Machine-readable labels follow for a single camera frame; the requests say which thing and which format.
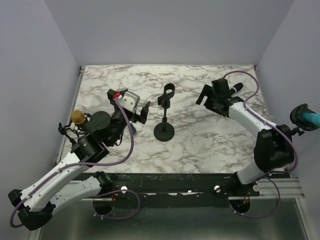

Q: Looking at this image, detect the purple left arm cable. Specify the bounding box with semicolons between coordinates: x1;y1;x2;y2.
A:
9;96;141;229

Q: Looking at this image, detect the black right side microphone stand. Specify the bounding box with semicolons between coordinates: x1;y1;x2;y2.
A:
290;127;305;136

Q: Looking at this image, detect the black shock mount tripod stand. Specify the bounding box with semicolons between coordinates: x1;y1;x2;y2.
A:
58;112;92;146

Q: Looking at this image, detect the black round-base microphone stand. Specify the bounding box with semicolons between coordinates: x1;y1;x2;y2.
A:
153;83;175;142

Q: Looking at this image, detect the gold microphone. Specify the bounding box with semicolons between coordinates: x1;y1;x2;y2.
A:
70;110;87;126

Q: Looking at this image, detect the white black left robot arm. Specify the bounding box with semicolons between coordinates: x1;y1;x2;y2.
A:
8;89;151;231

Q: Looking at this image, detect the black handheld microphone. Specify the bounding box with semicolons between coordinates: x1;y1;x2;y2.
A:
229;82;244;96

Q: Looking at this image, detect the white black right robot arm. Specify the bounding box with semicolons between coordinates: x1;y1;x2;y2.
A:
196;78;295;196

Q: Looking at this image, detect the teal microphone on stand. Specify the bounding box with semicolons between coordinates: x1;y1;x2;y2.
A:
290;103;320;132

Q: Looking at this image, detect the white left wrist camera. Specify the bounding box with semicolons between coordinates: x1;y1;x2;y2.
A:
119;91;140;114

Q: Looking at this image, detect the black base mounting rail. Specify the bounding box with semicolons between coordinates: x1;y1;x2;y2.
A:
93;171;259;209

